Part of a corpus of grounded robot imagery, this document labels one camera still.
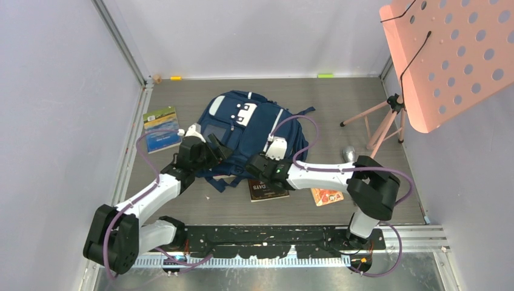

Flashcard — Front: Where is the pink perforated stand board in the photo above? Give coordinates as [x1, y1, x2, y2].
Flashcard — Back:
[379, 1, 513, 133]

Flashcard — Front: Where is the small wooden cube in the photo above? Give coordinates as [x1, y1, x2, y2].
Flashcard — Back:
[152, 74, 162, 84]

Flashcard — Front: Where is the black thin stand cable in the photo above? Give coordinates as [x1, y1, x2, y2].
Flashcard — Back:
[379, 0, 433, 109]

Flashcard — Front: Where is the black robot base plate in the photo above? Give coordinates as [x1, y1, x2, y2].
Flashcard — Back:
[161, 225, 386, 259]

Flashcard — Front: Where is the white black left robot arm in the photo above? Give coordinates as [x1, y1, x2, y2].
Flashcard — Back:
[82, 134, 233, 275]

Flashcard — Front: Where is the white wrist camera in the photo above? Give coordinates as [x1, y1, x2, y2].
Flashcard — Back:
[177, 123, 206, 144]
[264, 135, 287, 161]

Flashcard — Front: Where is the blue green landscape book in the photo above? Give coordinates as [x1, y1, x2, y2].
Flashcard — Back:
[143, 106, 182, 153]

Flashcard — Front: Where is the green tape piece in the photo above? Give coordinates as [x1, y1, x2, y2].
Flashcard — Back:
[317, 73, 334, 78]

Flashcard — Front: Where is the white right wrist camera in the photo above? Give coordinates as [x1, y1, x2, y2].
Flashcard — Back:
[264, 135, 287, 161]

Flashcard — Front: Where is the aluminium frame rail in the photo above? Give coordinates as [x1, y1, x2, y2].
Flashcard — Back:
[91, 0, 147, 87]

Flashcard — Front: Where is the silver metal cylinder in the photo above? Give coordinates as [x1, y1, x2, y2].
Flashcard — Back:
[342, 145, 356, 162]

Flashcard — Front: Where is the dark Three Days book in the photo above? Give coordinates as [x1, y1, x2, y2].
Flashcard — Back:
[247, 179, 290, 202]

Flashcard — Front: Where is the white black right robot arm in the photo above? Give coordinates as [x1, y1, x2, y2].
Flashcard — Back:
[245, 154, 400, 249]

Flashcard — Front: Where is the navy blue backpack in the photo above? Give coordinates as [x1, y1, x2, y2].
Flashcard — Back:
[196, 90, 308, 192]

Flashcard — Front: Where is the orange spiral notepad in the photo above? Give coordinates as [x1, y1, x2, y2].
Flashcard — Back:
[311, 188, 344, 207]

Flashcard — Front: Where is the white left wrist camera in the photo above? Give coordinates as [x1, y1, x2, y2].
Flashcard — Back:
[177, 123, 206, 144]

